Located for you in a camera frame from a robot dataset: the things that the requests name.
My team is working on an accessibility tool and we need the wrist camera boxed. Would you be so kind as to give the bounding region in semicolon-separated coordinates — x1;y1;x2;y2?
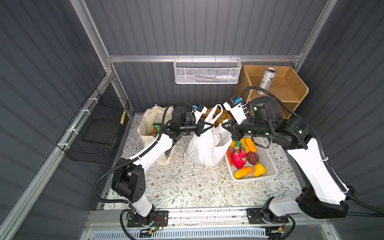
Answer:
223;97;250;125
193;104;208;124

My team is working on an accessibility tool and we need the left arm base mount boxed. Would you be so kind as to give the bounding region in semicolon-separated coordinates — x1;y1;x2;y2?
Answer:
127;209;169;228

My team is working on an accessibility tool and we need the right silver drink can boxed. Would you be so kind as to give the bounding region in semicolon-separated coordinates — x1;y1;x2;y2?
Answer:
259;68;277;91

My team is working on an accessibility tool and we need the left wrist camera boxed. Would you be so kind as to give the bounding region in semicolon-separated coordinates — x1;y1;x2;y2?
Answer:
193;104;208;124

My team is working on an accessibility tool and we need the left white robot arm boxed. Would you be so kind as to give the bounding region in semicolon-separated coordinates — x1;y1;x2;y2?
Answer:
112;105;214;219

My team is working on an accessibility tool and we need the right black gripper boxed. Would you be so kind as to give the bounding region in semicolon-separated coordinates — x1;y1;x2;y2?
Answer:
218;112;267;141

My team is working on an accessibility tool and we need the green candy bag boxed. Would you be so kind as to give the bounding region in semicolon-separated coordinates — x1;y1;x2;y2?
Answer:
152;123;163;134

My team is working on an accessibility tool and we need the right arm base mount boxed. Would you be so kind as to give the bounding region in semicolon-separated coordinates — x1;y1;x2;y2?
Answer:
246;197;289;225

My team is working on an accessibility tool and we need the pink dragon fruit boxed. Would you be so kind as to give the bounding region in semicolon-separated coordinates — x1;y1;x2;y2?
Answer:
231;142;247;169

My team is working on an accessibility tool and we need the black wire wall basket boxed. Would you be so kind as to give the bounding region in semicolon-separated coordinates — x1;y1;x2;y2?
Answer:
57;90;130;164

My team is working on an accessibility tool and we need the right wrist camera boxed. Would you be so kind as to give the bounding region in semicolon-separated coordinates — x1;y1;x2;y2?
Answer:
223;97;250;125

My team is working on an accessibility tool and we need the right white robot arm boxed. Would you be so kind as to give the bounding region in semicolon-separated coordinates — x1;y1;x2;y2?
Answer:
223;97;349;223

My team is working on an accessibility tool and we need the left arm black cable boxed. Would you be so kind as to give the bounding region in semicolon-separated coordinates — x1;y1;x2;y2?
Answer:
92;101;193;205

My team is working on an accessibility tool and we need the yellow corn cob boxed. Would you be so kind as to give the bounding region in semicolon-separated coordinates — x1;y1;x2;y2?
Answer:
234;167;253;180

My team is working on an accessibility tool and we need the white lemon-print plastic bag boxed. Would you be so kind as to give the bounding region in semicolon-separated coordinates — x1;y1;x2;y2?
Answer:
184;104;232;167

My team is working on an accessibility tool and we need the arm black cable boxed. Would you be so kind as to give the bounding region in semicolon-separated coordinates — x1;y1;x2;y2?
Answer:
239;86;384;217
92;101;193;205

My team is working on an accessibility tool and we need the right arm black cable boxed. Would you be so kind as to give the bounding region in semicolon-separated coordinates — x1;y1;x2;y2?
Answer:
239;86;384;217

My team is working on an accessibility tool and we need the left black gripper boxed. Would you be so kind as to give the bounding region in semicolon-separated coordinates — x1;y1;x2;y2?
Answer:
179;119;213;138

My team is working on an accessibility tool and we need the dark red passion fruit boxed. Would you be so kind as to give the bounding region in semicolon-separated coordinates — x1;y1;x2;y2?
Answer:
247;152;260;165

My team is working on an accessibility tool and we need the wooden shelf unit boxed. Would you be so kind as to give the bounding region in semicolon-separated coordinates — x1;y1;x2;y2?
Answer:
234;65;309;111

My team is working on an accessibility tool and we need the cream canvas tote bag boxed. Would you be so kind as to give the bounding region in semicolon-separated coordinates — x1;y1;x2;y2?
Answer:
138;105;174;166

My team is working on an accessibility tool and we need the yellow pear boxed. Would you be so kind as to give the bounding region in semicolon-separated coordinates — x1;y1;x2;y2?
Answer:
253;163;267;178

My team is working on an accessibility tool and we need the toothpaste tube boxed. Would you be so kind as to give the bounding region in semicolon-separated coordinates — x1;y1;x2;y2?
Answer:
196;75;238;83

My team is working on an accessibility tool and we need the white wire wall basket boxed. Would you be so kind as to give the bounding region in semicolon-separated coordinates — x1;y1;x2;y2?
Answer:
173;57;242;85

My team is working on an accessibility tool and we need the white plastic produce basket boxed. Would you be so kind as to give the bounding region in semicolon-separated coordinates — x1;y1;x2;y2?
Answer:
224;136;279;183

